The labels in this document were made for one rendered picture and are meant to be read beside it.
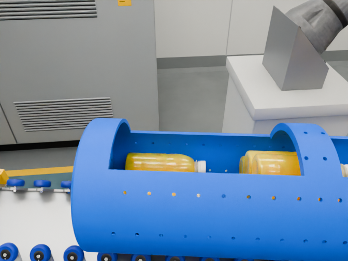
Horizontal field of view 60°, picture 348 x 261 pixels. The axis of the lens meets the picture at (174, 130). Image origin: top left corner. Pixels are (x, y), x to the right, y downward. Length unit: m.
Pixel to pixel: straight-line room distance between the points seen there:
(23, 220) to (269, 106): 0.71
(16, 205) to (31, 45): 1.31
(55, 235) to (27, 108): 1.58
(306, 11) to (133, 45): 1.27
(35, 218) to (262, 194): 0.59
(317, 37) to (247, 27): 2.60
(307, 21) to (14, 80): 1.81
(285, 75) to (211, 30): 2.52
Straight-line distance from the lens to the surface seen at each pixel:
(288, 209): 0.56
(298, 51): 0.87
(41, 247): 0.77
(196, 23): 3.31
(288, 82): 0.91
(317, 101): 0.91
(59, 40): 2.02
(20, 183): 0.94
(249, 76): 0.96
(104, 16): 1.92
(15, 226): 0.90
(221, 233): 0.56
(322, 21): 0.89
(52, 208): 0.90
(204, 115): 2.74
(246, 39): 3.51
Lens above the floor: 1.60
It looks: 39 degrees down
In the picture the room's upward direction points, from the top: straight up
